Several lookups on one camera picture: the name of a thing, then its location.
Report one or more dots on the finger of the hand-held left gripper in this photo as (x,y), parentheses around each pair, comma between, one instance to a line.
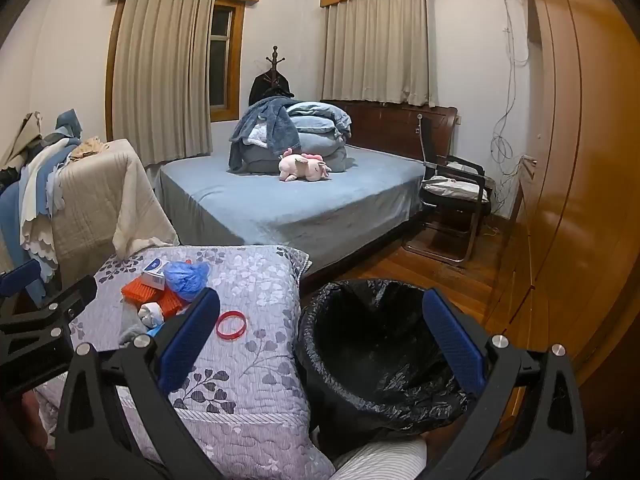
(17,277)
(75,297)

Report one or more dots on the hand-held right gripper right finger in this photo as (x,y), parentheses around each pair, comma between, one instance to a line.
(452,340)

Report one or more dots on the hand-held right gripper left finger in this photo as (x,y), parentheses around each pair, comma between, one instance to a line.
(187,345)

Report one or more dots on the red rubber wristband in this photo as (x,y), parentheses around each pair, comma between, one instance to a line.
(220,331)

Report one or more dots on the white paper ball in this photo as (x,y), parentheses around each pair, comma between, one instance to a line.
(150,314)

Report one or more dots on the grey sock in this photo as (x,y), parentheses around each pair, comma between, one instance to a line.
(131,327)

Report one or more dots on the orange bristle brush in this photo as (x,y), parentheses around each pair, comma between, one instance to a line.
(137,291)

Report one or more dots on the blue plastic cover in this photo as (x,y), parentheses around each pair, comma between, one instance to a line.
(186,277)

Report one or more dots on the small white blue box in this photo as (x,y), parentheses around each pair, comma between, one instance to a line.
(154,275)

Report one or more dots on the black bin with bag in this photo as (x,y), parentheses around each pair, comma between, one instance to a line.
(370,340)

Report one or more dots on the purple floral quilted cover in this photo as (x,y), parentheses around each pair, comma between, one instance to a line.
(250,360)

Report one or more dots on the pile of blue white cloths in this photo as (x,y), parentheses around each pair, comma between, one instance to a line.
(35,195)

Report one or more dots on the beige draped blanket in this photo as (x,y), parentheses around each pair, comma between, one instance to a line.
(100,200)

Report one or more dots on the black metal chair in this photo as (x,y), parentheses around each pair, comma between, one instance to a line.
(450,210)

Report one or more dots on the person's striped clothing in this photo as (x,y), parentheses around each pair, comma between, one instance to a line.
(380,462)

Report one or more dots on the tan crumpled cloth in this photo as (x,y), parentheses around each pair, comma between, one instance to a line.
(90,149)

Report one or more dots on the pale chair cushion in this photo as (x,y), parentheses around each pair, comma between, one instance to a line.
(452,189)

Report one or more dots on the bed with blue sheet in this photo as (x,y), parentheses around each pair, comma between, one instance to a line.
(280,205)

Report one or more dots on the grey folded bedding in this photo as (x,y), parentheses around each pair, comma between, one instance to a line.
(265,162)

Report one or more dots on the thin metal rod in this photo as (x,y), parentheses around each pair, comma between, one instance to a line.
(425,140)

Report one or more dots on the pink plush toy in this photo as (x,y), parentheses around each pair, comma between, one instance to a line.
(302,166)

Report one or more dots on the dark wooden headboard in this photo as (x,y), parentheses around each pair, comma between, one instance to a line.
(390,125)

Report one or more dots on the wooden wardrobe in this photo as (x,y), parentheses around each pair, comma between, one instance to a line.
(590,160)

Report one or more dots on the beige window curtain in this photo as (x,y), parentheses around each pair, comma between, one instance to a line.
(160,75)
(380,45)

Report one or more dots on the light blue folded duvet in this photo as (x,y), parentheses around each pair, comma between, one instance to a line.
(320,120)

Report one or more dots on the dark hanging jacket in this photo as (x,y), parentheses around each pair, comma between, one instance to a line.
(262,90)

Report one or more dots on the wooden framed window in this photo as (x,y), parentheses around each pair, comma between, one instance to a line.
(224,50)

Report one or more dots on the wooden coat rack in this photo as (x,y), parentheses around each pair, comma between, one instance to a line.
(274,62)

